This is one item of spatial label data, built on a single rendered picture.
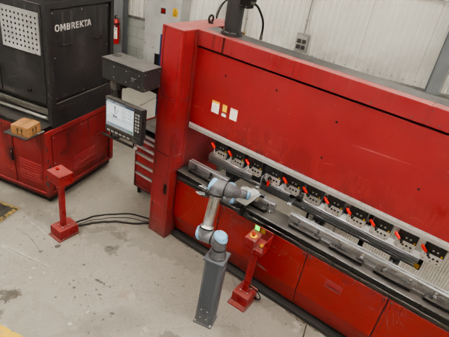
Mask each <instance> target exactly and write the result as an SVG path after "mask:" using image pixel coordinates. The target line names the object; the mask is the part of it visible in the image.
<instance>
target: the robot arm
mask: <svg viewBox="0 0 449 337"><path fill-rule="evenodd" d="M199 187H201V188H203V189H204V190H205V193H203V192H201V191H199V192H198V191H196V193H198V194H199V195H201V196H203V197H208V198H209V200H208V205H207V208H206V213H205V216H204V220H203V223H201V224H200V225H199V226H198V227H197V230H196V234H195V235H196V238H197V239H198V240H200V241H203V242H205V243H207V244H209V245H212V247H211V249H210V251H209V253H208V257H209V258H210V259H211V260H212V261H214V262H223V261H224V260H225V259H226V258H227V253H226V247H227V242H228V235H227V234H226V233H225V232H224V231H221V230H217V231H214V227H213V223H214V219H215V216H216V212H217V209H218V204H219V202H220V201H224V202H227V203H230V204H233V203H234V202H235V199H236V198H243V199H246V200H248V199H249V197H250V196H251V192H249V191H246V190H244V189H241V188H239V187H237V186H236V185H235V184H234V183H232V182H229V183H228V182H226V181H223V180H220V179H217V178H213V179H212V180H211V181H210V183H209V185H208V186H207V187H206V186H204V185H199Z"/></svg>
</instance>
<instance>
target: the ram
mask: <svg viewBox="0 0 449 337"><path fill-rule="evenodd" d="M212 100H214V101H217V102H219V103H220V106H219V110H218V114H216V113H214V112H211V108H212ZM223 104H224V105H226V106H227V113H226V112H223V111H222V106H223ZM231 108H234V109H235V110H238V115H237V122H235V121H233V120H230V119H229V115H230V111H231ZM222 113H225V114H226V117H224V116H221V114H222ZM189 122H192V123H194V124H196V125H198V126H200V127H202V128H205V129H207V130H209V131H211V132H213V133H215V134H217V135H219V136H221V137H223V138H226V139H228V140H230V141H232V142H234V143H237V144H239V145H241V146H243V147H245V148H247V149H249V150H251V151H253V152H255V153H258V154H260V155H262V156H264V157H266V158H269V159H271V160H273V161H275V162H277V163H279V164H281V165H283V166H285V167H287V168H289V169H292V170H294V171H296V172H298V173H300V174H302V175H305V176H306V177H309V178H310V179H313V180H315V181H317V182H319V183H321V184H324V185H326V186H328V187H330V188H332V189H335V190H336V191H339V192H340V193H343V194H344V195H347V196H349V197H351V198H353V199H356V200H358V201H360V202H362V203H364V204H366V205H369V206H370V207H373V208H374V209H377V210H379V211H381V212H383V213H385V214H387V215H390V216H392V217H394V218H396V219H398V220H400V221H403V222H404V223H407V224H408V225H411V226H413V227H415V228H417V229H419V230H422V231H424V232H426V233H428V234H430V235H433V236H434V237H437V238H438V239H441V240H442V241H445V242H447V243H449V133H447V132H443V131H441V130H437V129H435V128H432V127H429V126H426V125H425V124H420V123H418V122H415V121H413V120H409V119H407V118H403V117H401V116H398V115H395V114H392V113H390V112H386V111H384V110H380V109H378V108H375V107H373V106H369V105H367V104H364V103H361V102H358V101H355V100H352V99H350V98H346V97H344V96H341V95H339V94H335V93H333V92H329V91H327V90H324V89H321V88H318V87H316V86H312V85H310V84H306V83H304V82H301V81H299V80H295V79H293V78H290V77H287V76H284V75H281V74H278V73H276V72H272V71H270V70H267V69H265V68H261V67H259V66H256V65H253V64H250V63H247V62H244V61H242V60H238V59H236V58H232V57H231V56H228V55H225V54H222V53H219V52H217V51H213V50H211V49H207V48H205V47H198V50H197V57H196V67H195V74H194V85H193V91H192V102H191V109H190V120H189ZM188 127H190V128H192V129H194V130H196V131H198V132H201V133H203V134H205V135H207V136H209V137H211V138H213V139H215V140H217V141H219V142H221V143H223V144H225V145H227V146H230V147H232V148H234V149H236V150H238V151H240V152H242V153H244V154H247V155H249V156H251V157H253V158H255V159H257V160H259V161H261V162H263V163H265V164H267V165H269V166H271V167H273V168H275V169H278V170H280V171H282V172H284V173H286V174H288V175H290V176H292V177H295V178H296V179H299V180H300V181H303V182H304V183H307V184H309V185H311V186H313V187H315V188H317V189H319V190H322V191H324V192H326V193H328V194H330V195H332V196H334V197H337V198H338V199H341V200H342V201H345V202H346V203H349V204H350V205H353V206H355V207H357V208H359V209H361V210H363V211H365V212H368V213H370V214H372V215H374V216H376V217H378V218H380V219H383V220H384V221H387V222H388V223H391V224H392V225H395V226H396V227H399V228H401V229H403V230H405V231H407V232H409V233H411V234H414V235H416V236H418V237H420V238H422V239H424V240H426V241H429V242H430V243H433V244H434V245H437V246H438V247H441V248H443V249H445V250H447V251H449V247H446V246H445V245H442V244H441V243H438V242H436V241H434V240H432V239H430V238H428V237H425V236H423V235H421V234H419V233H417V232H415V231H412V230H411V229H408V228H407V227H404V226H403V225H400V224H398V223H396V222H394V221H392V220H390V219H387V218H385V217H383V216H381V215H379V214H377V213H375V212H373V211H370V210H369V209H366V208H365V207H362V206H360V205H358V204H356V203H354V202H352V201H350V200H347V199H345V198H343V197H341V196H339V195H337V194H335V193H332V192H331V191H328V190H327V189H324V188H322V187H320V186H318V185H316V184H314V183H312V182H309V181H307V180H305V179H303V178H301V177H299V176H297V175H294V174H293V173H290V172H289V171H286V170H284V169H282V168H280V167H278V166H276V165H274V164H271V163H269V162H267V161H265V160H263V159H261V158H259V157H257V156H255V155H253V154H251V153H249V152H246V151H244V150H242V149H240V148H238V147H236V146H233V145H231V144H229V143H227V142H225V141H223V140H221V139H219V138H217V137H215V136H213V135H211V134H209V133H206V132H204V131H202V130H200V129H198V128H196V127H193V126H191V125H188Z"/></svg>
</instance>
